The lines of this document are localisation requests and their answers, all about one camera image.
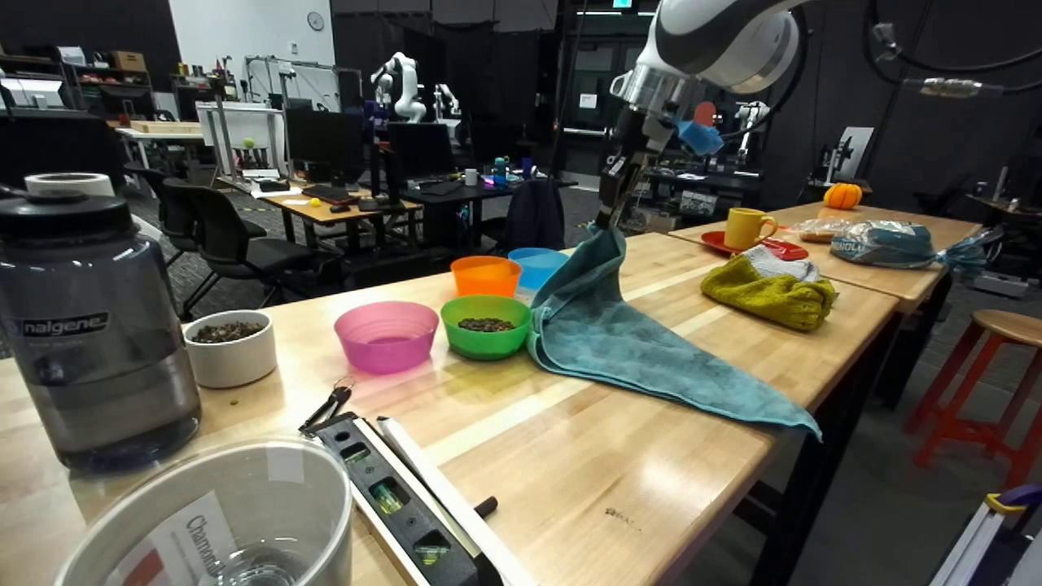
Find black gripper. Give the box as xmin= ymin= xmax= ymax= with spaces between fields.
xmin=592 ymin=100 xmax=657 ymax=234

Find blue microfibre towel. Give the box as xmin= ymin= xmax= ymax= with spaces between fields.
xmin=526 ymin=224 xmax=825 ymax=443

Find blue plastic bowl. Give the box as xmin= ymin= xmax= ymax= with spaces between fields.
xmin=504 ymin=246 xmax=571 ymax=293

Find yellow mug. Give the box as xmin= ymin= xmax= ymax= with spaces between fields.
xmin=723 ymin=207 xmax=782 ymax=253

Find orange plastic bowl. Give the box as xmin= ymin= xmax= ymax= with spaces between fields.
xmin=451 ymin=253 xmax=526 ymax=302

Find white cloth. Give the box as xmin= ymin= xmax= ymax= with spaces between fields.
xmin=747 ymin=242 xmax=813 ymax=287

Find bean mix in green bowl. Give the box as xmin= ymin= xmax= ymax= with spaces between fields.
xmin=455 ymin=313 xmax=518 ymax=335

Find red plate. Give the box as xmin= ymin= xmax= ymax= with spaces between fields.
xmin=697 ymin=224 xmax=812 ymax=264

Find yellow-green cloth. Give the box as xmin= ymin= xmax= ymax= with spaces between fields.
xmin=697 ymin=253 xmax=839 ymax=335

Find green plastic bowl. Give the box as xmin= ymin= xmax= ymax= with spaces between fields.
xmin=438 ymin=293 xmax=536 ymax=365

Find small orange pumpkin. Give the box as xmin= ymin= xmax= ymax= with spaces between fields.
xmin=820 ymin=180 xmax=867 ymax=214

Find pink translucent plastic bowl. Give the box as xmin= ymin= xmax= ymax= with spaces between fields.
xmin=333 ymin=300 xmax=442 ymax=378

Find blue-grey folded cloth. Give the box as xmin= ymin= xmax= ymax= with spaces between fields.
xmin=827 ymin=217 xmax=940 ymax=269

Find black computer monitor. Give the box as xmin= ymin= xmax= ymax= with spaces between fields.
xmin=284 ymin=108 xmax=373 ymax=189

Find black marker pen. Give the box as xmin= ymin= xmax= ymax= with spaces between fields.
xmin=297 ymin=386 xmax=354 ymax=438

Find black spirit level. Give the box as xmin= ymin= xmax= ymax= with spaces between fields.
xmin=301 ymin=411 xmax=488 ymax=586

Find black office chair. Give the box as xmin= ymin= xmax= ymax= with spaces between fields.
xmin=161 ymin=176 xmax=319 ymax=302

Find beans in white bowl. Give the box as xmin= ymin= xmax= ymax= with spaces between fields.
xmin=192 ymin=318 xmax=265 ymax=347

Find white ceramic bowl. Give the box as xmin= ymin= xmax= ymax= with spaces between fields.
xmin=179 ymin=306 xmax=281 ymax=392

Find wooden stool with orange legs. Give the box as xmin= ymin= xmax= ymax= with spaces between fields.
xmin=905 ymin=306 xmax=1042 ymax=491

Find white plastic bucket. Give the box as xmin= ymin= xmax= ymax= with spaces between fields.
xmin=48 ymin=438 xmax=354 ymax=586

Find large dark grey plastic jar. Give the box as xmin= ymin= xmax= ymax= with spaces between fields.
xmin=0 ymin=192 xmax=205 ymax=475

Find white round lid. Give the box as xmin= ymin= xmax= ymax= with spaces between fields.
xmin=24 ymin=169 xmax=119 ymax=203

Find printed paper label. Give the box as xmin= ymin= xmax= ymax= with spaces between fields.
xmin=102 ymin=490 xmax=238 ymax=586

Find framed wall poster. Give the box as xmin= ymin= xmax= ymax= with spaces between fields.
xmin=831 ymin=125 xmax=875 ymax=183

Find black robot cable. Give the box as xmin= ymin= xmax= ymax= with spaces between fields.
xmin=860 ymin=0 xmax=1042 ymax=108

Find aluminium frame rail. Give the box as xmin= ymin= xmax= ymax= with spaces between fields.
xmin=927 ymin=483 xmax=1042 ymax=586

